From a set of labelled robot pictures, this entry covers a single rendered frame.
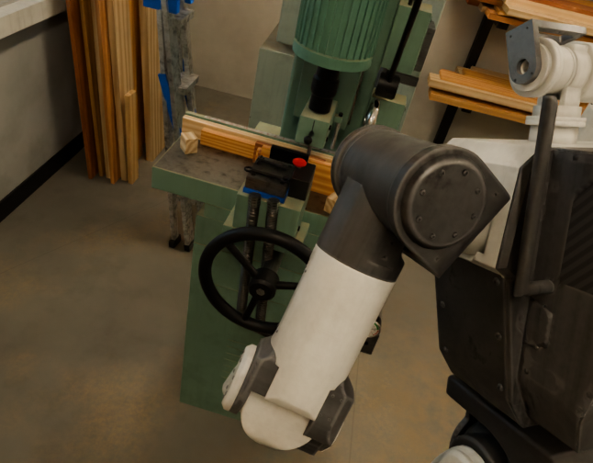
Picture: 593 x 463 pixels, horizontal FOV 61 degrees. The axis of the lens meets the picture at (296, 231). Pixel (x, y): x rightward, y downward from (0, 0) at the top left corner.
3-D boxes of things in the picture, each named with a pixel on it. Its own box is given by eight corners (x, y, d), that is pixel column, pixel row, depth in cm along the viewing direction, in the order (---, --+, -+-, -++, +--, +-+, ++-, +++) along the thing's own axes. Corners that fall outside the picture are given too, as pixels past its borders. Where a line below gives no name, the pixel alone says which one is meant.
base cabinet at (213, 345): (176, 402, 171) (189, 242, 128) (230, 288, 217) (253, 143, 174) (304, 443, 168) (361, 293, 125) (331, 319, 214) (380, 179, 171)
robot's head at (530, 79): (605, 90, 55) (598, 21, 56) (550, 85, 52) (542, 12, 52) (555, 107, 61) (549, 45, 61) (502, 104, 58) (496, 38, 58)
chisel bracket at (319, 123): (293, 147, 120) (299, 115, 115) (305, 123, 131) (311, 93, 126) (322, 156, 119) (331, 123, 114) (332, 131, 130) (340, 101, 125)
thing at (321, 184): (256, 175, 123) (262, 147, 118) (258, 172, 124) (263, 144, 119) (340, 199, 122) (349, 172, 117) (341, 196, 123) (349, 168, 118)
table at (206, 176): (130, 208, 113) (130, 186, 110) (184, 148, 138) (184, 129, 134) (392, 286, 110) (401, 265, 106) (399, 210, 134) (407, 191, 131)
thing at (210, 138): (199, 144, 129) (201, 129, 127) (202, 141, 131) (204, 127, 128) (436, 211, 126) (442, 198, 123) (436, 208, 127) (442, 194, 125)
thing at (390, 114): (359, 138, 136) (371, 95, 129) (362, 127, 142) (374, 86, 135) (393, 147, 136) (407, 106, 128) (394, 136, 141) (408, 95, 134)
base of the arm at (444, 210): (481, 297, 47) (540, 184, 45) (369, 259, 42) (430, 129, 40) (400, 242, 60) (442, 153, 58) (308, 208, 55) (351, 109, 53)
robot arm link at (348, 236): (426, 303, 48) (496, 170, 45) (349, 276, 44) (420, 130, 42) (371, 257, 58) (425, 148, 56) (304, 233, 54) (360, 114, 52)
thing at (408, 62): (380, 67, 126) (398, 4, 117) (383, 56, 133) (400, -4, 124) (412, 75, 126) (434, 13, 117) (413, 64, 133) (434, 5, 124)
